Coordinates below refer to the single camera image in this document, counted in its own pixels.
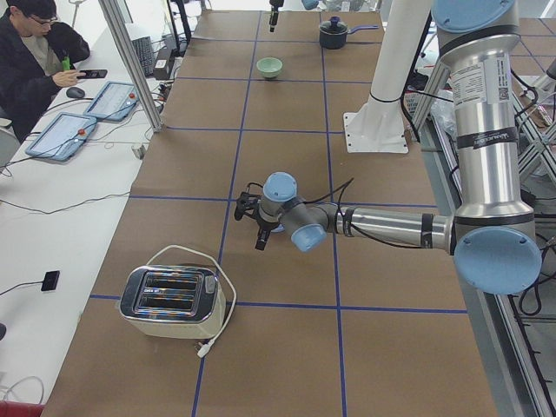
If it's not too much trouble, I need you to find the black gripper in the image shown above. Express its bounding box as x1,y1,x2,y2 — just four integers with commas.
269,0,283,33
255,218,279,250

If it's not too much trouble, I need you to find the green bowl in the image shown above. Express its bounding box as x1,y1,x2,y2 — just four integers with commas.
256,56,283,80

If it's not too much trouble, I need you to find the blue bowl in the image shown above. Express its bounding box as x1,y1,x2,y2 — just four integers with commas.
271,224,285,233

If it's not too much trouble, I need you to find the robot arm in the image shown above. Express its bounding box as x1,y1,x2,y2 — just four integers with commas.
251,1,542,295
268,0,319,33

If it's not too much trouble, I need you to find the dark blue saucepan with lid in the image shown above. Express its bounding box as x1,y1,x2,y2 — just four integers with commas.
319,16,380,50

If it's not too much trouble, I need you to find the cream chrome toaster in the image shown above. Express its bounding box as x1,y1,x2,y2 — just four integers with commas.
119,265,226,340

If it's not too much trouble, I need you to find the black keyboard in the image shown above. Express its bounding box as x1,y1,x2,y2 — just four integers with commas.
131,36,155,77

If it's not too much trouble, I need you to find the blue teach pendant far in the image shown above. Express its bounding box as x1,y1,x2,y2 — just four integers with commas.
83,82,138,122

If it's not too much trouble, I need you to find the blue teach pendant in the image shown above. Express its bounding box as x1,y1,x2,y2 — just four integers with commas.
83,82,138,122
25,112,97,162

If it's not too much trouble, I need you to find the black smartphone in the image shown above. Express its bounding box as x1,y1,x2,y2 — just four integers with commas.
78,69,108,79

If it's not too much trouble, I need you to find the black computer mouse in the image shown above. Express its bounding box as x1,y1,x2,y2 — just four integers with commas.
66,87,86,99

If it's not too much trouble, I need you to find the small black box on desk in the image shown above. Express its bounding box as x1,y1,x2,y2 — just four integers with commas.
41,270,60,292

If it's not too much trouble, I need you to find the blue teach pendant near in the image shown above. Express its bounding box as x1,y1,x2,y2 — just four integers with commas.
25,112,97,162

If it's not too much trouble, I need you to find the seated person in black jacket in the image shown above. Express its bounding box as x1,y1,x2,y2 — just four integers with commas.
1,0,90,142

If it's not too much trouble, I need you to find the white toaster power cord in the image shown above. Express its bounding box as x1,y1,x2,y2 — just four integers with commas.
145,244,238,359

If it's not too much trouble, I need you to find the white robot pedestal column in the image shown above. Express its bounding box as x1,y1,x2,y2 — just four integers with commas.
343,0,433,154

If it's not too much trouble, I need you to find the aluminium frame post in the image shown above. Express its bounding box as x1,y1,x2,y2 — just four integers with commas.
99,0,162,133

